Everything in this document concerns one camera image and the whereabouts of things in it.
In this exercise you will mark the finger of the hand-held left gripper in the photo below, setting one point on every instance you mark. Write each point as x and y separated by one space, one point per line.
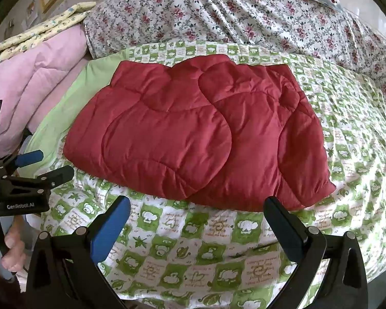
61 174
30 158

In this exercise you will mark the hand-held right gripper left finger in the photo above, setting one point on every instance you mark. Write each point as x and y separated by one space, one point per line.
111 228

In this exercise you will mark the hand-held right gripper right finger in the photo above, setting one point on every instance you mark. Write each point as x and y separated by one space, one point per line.
286 228

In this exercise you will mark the red quilted jacket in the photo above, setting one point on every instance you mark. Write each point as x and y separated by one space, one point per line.
180 128

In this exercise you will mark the person's left forearm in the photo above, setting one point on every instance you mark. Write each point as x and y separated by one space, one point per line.
1 291

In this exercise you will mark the pink quilt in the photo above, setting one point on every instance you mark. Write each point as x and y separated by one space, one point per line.
35 80

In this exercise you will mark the green checkered blanket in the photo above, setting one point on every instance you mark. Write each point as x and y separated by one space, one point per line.
196 257

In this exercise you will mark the yellow patterned cloth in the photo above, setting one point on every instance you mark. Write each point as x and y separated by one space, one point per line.
48 27

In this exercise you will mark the floral print quilt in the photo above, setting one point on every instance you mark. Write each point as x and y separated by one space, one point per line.
244 16

